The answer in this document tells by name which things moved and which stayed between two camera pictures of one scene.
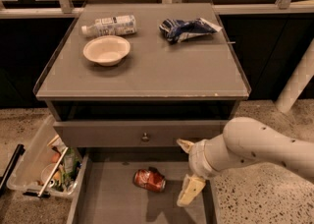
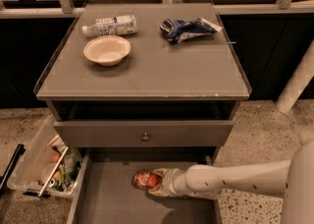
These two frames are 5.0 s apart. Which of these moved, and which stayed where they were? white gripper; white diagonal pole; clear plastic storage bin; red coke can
Moved: white gripper
Stayed: clear plastic storage bin; white diagonal pole; red coke can
